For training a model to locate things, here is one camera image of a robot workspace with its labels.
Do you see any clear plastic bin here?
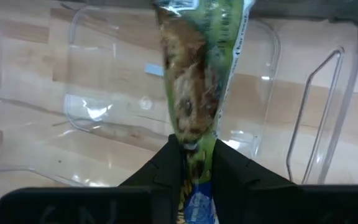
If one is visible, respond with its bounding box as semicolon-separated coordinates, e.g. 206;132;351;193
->
0;0;358;187

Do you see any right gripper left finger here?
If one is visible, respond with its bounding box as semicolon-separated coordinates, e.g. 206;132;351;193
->
0;134;186;224

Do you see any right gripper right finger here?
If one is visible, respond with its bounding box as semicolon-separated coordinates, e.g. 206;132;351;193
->
211;139;358;224

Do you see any green granola bar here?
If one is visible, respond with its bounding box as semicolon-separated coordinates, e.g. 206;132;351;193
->
152;0;256;224

